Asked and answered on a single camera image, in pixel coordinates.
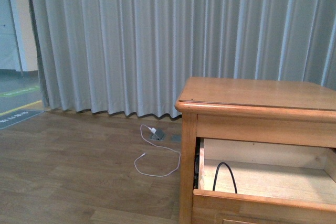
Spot black charger cable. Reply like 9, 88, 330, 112
212, 162, 238, 194

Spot wooden drawer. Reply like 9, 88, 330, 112
192, 139, 335, 223

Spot white plug in floor socket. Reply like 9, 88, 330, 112
148, 127, 156, 134

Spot open grey floor socket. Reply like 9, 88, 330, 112
150, 129, 165, 141

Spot closed grey floor socket cover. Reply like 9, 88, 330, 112
171, 134, 182, 143

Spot pale pleated curtain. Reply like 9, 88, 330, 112
32, 0, 335, 117

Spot light wooden nightstand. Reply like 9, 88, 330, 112
175, 77, 335, 223

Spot grey floor sign mat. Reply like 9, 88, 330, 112
0, 109, 43, 130

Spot white floor charger cable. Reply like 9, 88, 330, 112
134, 124, 181, 178

